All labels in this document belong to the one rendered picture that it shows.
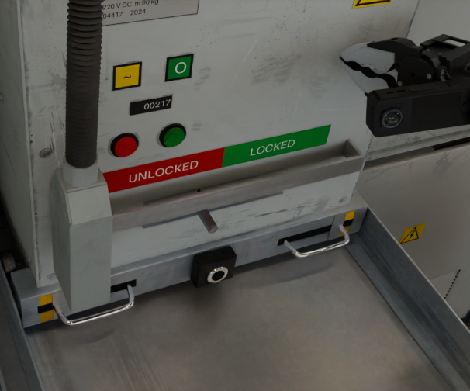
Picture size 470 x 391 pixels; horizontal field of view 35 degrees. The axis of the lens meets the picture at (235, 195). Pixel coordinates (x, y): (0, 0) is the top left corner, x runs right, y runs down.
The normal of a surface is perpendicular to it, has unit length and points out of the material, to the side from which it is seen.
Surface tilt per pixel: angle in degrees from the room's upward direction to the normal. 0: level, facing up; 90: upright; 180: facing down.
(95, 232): 90
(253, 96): 90
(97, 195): 60
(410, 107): 79
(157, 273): 90
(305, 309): 0
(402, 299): 0
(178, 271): 90
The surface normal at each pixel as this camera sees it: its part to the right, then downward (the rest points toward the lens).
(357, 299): 0.14, -0.72
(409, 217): 0.44, 0.66
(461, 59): 0.66, 0.38
